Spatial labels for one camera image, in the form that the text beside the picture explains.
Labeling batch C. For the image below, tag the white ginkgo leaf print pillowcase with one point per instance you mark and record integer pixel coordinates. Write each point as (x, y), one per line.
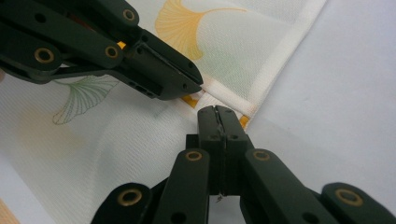
(130, 149)

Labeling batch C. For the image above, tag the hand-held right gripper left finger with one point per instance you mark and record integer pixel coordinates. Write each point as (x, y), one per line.
(214, 149)

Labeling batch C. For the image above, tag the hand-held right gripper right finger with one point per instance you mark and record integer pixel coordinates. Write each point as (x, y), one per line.
(235, 146)

